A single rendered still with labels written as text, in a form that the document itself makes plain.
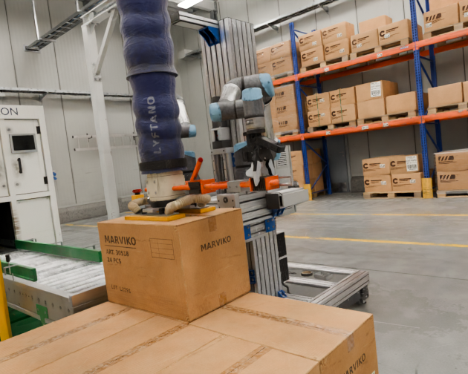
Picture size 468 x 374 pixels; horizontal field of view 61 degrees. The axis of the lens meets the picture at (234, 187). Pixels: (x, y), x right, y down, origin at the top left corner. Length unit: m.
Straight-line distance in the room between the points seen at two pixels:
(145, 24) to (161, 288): 1.14
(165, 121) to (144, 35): 0.38
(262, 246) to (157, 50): 1.37
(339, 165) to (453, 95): 3.49
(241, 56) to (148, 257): 1.40
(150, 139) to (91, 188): 10.41
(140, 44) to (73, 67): 10.72
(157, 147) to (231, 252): 0.58
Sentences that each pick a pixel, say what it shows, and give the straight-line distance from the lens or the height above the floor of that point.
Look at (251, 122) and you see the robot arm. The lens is 1.50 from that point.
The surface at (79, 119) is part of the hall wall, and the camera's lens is 12.30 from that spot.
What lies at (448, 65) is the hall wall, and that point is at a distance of 10.00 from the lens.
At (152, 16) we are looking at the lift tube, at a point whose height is 1.84.
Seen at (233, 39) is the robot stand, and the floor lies 1.90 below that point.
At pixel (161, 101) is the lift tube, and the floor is 1.47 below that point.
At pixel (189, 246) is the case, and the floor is 0.84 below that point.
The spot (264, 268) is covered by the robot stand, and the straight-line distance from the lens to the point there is 2.63.
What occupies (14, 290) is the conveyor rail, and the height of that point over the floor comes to 0.53.
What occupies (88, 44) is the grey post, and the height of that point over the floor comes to 2.84.
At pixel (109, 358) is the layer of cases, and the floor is 0.54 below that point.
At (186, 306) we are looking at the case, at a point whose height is 0.61.
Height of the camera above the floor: 1.17
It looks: 4 degrees down
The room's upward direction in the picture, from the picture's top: 7 degrees counter-clockwise
